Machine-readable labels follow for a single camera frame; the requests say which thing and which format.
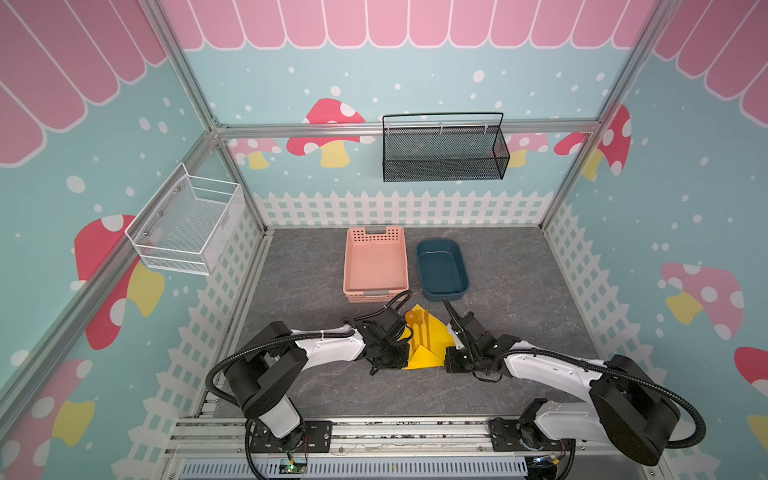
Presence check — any orange plastic fork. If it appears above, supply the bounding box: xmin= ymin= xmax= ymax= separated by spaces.
xmin=414 ymin=313 xmax=424 ymax=344

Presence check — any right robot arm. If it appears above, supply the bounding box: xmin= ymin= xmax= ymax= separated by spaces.
xmin=444 ymin=302 xmax=707 ymax=466

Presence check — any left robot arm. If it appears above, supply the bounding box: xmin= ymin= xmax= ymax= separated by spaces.
xmin=205 ymin=290 xmax=413 ymax=444

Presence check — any pink plastic basket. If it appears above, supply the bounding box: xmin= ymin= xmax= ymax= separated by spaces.
xmin=343 ymin=226 xmax=409 ymax=304

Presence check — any teal plastic tray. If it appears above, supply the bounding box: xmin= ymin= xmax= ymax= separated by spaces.
xmin=416 ymin=238 xmax=469 ymax=302

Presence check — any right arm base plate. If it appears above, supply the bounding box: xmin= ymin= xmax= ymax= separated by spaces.
xmin=488 ymin=417 xmax=566 ymax=454

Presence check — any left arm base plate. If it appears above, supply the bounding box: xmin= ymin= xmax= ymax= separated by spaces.
xmin=246 ymin=420 xmax=333 ymax=454

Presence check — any black mesh wall basket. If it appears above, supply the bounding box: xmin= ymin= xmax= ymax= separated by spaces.
xmin=381 ymin=112 xmax=511 ymax=183

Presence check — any aluminium mounting rail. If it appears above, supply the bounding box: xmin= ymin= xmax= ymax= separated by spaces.
xmin=167 ymin=413 xmax=661 ymax=460

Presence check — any white wire wall basket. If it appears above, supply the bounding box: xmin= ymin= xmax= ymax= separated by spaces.
xmin=125 ymin=164 xmax=245 ymax=276

